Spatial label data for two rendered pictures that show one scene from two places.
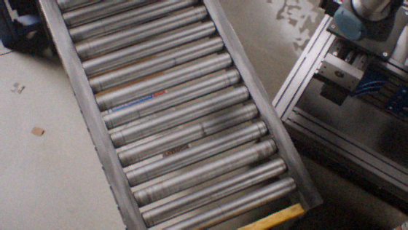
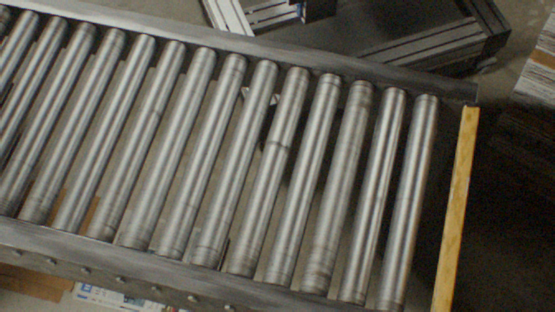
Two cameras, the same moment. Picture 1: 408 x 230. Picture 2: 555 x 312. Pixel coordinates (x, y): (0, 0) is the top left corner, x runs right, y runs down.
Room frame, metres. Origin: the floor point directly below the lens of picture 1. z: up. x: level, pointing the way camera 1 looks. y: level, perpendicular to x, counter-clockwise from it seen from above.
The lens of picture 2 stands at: (0.19, 0.45, 1.94)
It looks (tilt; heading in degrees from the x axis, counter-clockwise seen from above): 61 degrees down; 318
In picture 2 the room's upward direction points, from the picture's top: straight up
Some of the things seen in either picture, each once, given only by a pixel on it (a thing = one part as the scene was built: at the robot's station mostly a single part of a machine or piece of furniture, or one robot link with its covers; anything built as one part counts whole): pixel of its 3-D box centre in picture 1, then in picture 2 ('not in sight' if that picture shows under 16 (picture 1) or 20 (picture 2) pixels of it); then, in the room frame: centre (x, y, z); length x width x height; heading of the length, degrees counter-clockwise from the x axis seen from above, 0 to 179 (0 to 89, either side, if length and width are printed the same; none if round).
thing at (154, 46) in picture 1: (150, 48); (108, 130); (0.93, 0.21, 0.77); 0.47 x 0.05 x 0.05; 123
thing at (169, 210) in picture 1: (215, 192); (374, 191); (0.50, -0.07, 0.77); 0.47 x 0.05 x 0.05; 123
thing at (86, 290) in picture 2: (150, 129); (154, 264); (0.96, 0.22, 0.01); 0.37 x 0.28 x 0.01; 33
